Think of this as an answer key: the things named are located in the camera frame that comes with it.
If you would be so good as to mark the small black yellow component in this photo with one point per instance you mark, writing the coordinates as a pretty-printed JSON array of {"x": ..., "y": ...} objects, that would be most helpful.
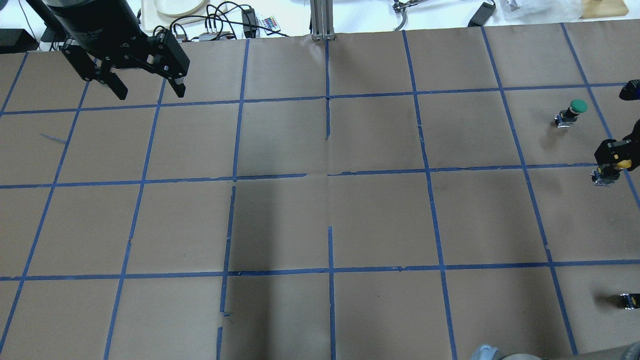
[{"x": 629, "y": 301}]

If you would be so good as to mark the aluminium frame post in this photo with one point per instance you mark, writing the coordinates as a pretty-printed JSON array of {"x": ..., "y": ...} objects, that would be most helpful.
[{"x": 322, "y": 20}]

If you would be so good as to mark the yellow push button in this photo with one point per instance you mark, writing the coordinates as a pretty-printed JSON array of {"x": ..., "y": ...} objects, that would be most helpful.
[{"x": 606, "y": 175}]

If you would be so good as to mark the green push button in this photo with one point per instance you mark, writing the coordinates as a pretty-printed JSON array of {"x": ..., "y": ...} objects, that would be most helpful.
[{"x": 567, "y": 117}]

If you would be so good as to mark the colourful remote control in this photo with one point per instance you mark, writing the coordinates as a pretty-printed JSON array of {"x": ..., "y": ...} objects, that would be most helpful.
[{"x": 270, "y": 24}]

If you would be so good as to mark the beige tray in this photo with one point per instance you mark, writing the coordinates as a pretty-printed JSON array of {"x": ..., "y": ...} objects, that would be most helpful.
[{"x": 151, "y": 18}]

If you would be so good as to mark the black power adapter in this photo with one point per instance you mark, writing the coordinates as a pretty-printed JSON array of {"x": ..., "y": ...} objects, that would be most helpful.
[{"x": 483, "y": 14}]

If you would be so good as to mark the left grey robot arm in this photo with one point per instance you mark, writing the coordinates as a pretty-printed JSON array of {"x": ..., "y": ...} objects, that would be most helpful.
[{"x": 105, "y": 34}]

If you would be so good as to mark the beige round plate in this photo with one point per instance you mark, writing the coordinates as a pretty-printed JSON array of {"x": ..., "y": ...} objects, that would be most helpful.
[{"x": 177, "y": 8}]

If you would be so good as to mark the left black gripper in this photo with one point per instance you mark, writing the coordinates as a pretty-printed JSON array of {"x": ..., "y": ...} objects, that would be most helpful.
[{"x": 96, "y": 26}]

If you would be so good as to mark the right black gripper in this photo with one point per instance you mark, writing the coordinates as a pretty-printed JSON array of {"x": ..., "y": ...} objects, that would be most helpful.
[{"x": 613, "y": 151}]

